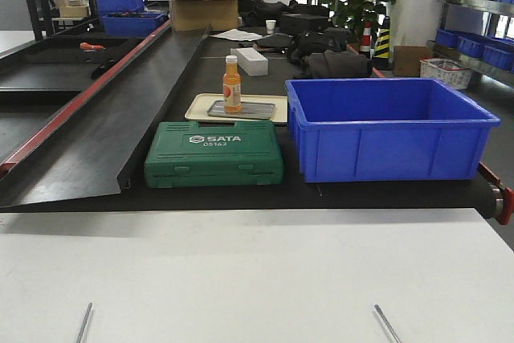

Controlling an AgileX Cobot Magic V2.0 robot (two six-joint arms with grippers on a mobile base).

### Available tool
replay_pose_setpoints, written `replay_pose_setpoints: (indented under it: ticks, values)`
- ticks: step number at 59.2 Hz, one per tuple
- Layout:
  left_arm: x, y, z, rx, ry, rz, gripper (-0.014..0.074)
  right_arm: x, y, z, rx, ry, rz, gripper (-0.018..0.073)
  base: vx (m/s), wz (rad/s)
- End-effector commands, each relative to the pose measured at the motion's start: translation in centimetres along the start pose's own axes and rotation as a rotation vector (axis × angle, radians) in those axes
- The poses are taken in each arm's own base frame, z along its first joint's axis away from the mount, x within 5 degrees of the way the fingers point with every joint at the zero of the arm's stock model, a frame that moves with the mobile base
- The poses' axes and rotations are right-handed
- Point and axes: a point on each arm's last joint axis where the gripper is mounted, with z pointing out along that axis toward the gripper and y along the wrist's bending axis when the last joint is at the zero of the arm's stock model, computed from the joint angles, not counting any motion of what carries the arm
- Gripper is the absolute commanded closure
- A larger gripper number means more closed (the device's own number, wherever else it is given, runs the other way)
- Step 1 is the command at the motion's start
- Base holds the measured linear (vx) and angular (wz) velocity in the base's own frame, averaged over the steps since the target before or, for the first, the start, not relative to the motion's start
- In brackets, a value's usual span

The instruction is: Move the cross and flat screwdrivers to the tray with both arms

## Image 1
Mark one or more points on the large blue plastic bin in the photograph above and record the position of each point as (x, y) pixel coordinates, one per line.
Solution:
(386, 129)

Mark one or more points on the steel roller shelf rack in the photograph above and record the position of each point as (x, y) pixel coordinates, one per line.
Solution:
(477, 34)

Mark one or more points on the yellow black striped post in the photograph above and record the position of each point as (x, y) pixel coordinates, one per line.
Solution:
(381, 53)

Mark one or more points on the white paper cup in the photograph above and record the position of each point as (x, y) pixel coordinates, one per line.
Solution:
(270, 26)

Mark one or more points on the brown cardboard box on floor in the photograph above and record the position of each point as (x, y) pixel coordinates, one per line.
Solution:
(407, 60)

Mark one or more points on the large cardboard box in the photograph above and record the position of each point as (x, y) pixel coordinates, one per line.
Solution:
(191, 15)

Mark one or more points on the white foam block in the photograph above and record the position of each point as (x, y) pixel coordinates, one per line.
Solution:
(252, 62)

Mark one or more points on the green-black screwdriver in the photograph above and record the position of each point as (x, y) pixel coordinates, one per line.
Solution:
(386, 322)
(84, 323)

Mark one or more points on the blue bin on conveyor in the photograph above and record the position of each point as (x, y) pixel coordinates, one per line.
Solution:
(132, 25)

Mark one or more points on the red white traffic cone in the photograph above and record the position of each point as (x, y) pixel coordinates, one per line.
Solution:
(365, 42)

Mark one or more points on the green SATA tool case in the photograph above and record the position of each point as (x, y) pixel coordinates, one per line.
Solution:
(185, 154)

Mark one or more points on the small metal tray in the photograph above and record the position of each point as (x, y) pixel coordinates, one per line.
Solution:
(249, 110)

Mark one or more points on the black bag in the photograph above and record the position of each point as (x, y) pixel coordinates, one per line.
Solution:
(335, 65)

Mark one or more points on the orange juice bottle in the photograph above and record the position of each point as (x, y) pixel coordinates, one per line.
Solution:
(231, 85)

